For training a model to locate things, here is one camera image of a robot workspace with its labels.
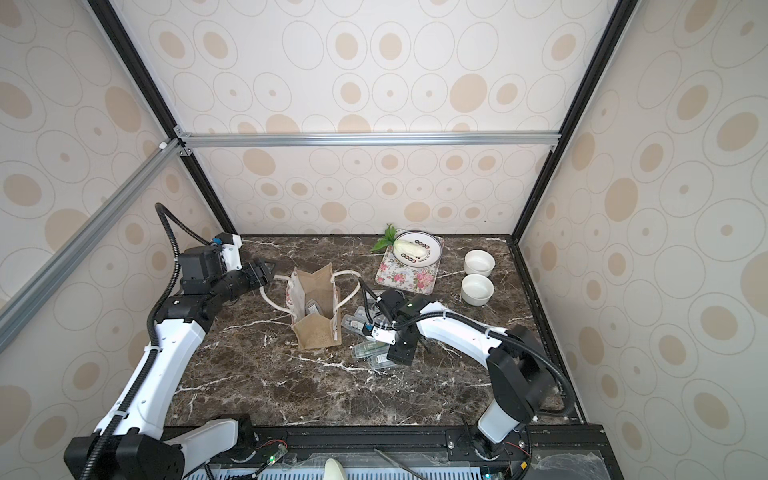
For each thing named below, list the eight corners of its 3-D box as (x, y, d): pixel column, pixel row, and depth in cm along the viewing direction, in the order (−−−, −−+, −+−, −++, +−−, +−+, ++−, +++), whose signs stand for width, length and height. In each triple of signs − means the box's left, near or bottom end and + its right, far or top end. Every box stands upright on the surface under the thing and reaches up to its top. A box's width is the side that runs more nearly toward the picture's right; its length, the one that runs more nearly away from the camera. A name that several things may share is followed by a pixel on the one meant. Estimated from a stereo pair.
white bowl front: (463, 306, 102) (465, 299, 99) (458, 281, 109) (461, 274, 105) (493, 306, 102) (497, 299, 99) (487, 281, 109) (490, 274, 105)
